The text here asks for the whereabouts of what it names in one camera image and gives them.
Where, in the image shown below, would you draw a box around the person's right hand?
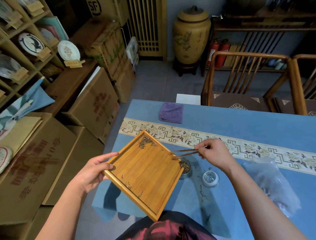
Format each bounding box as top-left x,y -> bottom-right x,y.
195,138 -> 238,174

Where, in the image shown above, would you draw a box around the person's left hand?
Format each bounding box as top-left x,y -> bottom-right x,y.
70,152 -> 119,196

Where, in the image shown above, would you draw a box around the wooden tweezers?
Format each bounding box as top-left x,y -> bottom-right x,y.
170,146 -> 211,159

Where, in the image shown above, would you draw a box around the square bamboo tea tray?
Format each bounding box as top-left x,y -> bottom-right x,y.
103,130 -> 184,222

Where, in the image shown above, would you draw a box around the person's right forearm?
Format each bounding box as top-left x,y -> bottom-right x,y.
226,162 -> 309,240

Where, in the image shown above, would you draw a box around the person's left forearm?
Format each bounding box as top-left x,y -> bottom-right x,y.
36,179 -> 87,240

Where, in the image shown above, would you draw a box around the small glass jar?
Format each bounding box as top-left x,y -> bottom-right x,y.
179,157 -> 192,180

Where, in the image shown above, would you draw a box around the round glass jar lid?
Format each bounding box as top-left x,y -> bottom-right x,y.
202,170 -> 220,188

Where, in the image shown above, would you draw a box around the scattered loose tea leaves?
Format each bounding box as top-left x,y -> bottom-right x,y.
197,184 -> 210,203

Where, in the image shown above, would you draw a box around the pile of dry tea leaves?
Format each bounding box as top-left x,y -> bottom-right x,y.
136,136 -> 158,149

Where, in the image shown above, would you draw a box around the floral patterned table runner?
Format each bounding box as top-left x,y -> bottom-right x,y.
118,117 -> 316,173

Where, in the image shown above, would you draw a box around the purple folded cloth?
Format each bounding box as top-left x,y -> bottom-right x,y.
158,102 -> 184,124

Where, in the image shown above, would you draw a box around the pile of brown cardboard boxes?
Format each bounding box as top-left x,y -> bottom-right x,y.
0,0 -> 135,240

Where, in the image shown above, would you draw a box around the blue tablecloth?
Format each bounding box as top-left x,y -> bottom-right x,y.
91,99 -> 316,240

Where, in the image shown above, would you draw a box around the white square stool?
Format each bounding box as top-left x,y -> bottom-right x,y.
175,94 -> 201,106

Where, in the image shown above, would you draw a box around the brown patterned seat cushion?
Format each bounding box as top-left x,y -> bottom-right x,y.
275,97 -> 316,117
211,92 -> 270,112

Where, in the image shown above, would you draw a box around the clear plastic bag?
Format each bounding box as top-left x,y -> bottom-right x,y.
241,157 -> 302,218

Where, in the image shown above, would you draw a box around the person's red black garment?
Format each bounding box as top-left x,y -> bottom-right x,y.
116,210 -> 218,240

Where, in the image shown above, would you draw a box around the dark wooden jar stand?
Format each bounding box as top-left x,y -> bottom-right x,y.
172,58 -> 201,77

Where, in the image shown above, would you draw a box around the flat bamboo box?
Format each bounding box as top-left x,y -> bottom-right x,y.
0,116 -> 43,157

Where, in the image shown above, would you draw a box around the blue paper bag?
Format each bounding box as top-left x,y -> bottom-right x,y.
0,79 -> 56,135

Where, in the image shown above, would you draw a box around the wooden tea cake stand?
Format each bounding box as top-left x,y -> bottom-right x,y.
64,59 -> 86,69

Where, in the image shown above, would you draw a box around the red fire extinguisher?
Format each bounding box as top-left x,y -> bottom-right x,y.
215,39 -> 232,69
207,38 -> 221,67

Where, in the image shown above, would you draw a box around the yellow upright boxes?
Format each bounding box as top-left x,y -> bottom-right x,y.
223,44 -> 246,67

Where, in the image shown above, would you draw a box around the white folding rack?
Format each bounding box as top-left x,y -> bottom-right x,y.
125,37 -> 139,73

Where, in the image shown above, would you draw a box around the wooden spindle back chair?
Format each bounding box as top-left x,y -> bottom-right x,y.
264,54 -> 316,116
201,51 -> 292,112

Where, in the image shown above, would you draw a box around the white red print tea cake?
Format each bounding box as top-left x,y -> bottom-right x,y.
57,40 -> 81,62

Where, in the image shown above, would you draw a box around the large yellow ceramic jar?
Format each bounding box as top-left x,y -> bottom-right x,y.
172,5 -> 212,65

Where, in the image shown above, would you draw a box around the grey wrapped tea cake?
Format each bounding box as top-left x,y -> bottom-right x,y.
0,54 -> 22,79

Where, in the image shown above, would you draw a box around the wooden lattice screen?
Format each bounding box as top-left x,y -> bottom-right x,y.
127,0 -> 168,61

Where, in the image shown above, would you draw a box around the whale print tea cake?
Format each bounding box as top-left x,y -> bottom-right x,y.
18,33 -> 45,55

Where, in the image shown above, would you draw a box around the dark wooden side table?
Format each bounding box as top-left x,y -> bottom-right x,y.
201,7 -> 316,77

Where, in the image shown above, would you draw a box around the wooden display shelf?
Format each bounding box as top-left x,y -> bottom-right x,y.
0,0 -> 65,110

